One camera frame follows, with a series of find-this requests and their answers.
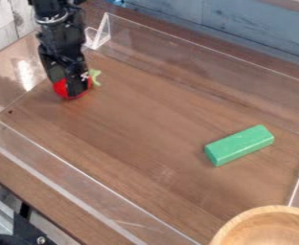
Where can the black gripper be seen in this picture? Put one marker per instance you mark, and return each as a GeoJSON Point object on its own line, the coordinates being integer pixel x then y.
{"type": "Point", "coordinates": [61, 38]}

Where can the red plush strawberry toy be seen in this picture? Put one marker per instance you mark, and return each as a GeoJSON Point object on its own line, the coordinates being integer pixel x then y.
{"type": "Point", "coordinates": [73, 87]}

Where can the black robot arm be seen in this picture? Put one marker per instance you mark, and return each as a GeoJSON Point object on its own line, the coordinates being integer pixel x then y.
{"type": "Point", "coordinates": [56, 9]}

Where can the clear acrylic table barrier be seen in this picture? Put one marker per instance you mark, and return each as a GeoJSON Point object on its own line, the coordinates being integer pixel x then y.
{"type": "Point", "coordinates": [110, 164]}

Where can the green rectangular block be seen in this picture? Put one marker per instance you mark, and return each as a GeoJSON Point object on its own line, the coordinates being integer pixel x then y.
{"type": "Point", "coordinates": [237, 145]}

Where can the wooden bowl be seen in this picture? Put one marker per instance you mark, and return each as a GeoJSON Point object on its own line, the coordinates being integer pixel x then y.
{"type": "Point", "coordinates": [270, 225]}

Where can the black metal table bracket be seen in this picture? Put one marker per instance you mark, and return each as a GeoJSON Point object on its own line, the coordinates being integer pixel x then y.
{"type": "Point", "coordinates": [18, 232]}

